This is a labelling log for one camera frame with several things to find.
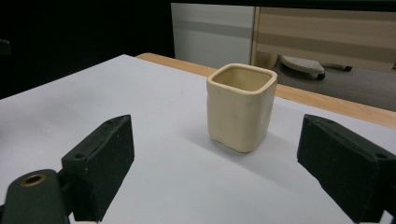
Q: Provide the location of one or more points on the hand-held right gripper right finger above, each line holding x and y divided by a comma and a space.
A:
345, 168

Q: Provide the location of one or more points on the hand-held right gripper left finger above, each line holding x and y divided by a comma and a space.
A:
99, 165

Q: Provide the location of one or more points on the cream square ceramic cup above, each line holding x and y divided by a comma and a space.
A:
239, 121

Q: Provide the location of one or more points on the white table sheet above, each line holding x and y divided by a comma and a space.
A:
174, 186

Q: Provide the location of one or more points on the grey leg with black caster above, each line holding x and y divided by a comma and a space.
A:
337, 67

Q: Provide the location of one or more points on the beige wooden wall panel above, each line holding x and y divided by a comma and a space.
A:
327, 34

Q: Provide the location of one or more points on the white wall panel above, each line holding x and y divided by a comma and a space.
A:
211, 34

